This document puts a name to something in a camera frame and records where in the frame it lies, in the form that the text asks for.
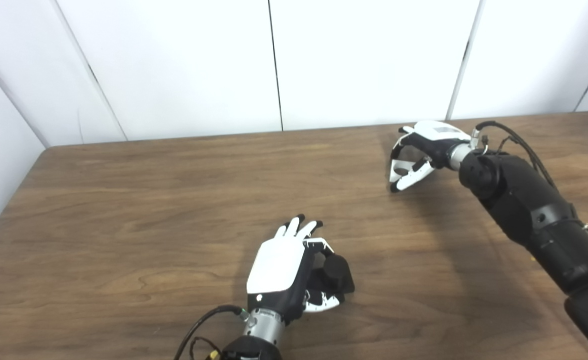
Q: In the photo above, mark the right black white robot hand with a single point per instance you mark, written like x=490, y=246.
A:
x=439, y=137

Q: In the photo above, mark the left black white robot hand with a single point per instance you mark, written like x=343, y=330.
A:
x=276, y=267

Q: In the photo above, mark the white square piece with hole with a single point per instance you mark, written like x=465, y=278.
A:
x=396, y=165

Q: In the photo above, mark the black peg with square base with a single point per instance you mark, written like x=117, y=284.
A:
x=336, y=272

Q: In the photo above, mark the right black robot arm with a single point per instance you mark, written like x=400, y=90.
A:
x=524, y=210

